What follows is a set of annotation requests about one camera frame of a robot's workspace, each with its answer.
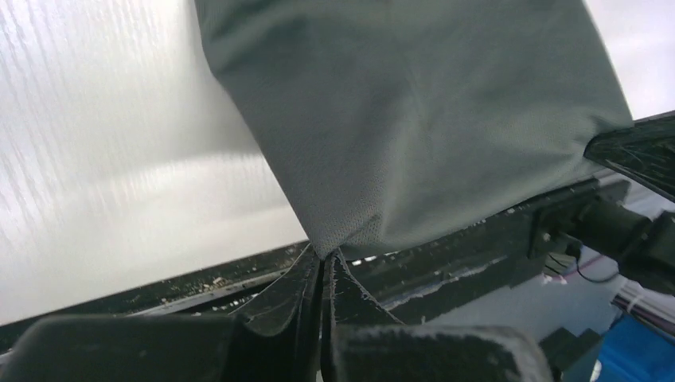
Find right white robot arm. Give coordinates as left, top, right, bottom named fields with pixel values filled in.
left=529, top=112, right=674, bottom=294

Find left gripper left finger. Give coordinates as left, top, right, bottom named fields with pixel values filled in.
left=1, top=248, right=322, bottom=381

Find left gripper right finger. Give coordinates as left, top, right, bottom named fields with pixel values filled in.
left=322, top=251, right=552, bottom=381

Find grey t-shirt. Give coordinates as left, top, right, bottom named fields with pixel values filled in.
left=196, top=1, right=633, bottom=259

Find blue box under table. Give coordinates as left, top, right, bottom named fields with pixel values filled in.
left=561, top=314, right=675, bottom=382

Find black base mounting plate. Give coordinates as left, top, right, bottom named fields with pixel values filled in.
left=66, top=181, right=629, bottom=339

